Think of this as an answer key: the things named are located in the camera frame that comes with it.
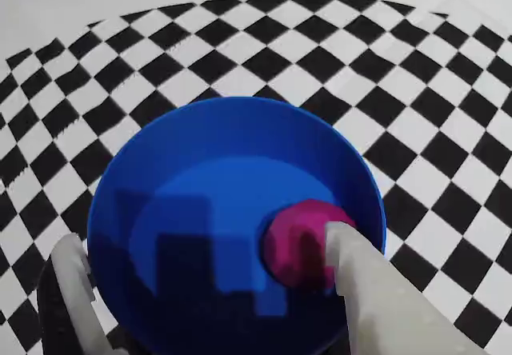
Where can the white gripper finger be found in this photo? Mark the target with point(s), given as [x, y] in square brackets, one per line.
[380, 311]

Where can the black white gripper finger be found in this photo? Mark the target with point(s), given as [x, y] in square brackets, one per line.
[72, 291]

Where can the pink faceted ball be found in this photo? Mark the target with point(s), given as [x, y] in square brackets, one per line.
[288, 243]

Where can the blue round box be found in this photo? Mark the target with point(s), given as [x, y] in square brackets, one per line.
[240, 139]

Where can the black white checkerboard sheet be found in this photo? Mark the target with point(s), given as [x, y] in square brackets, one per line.
[280, 43]

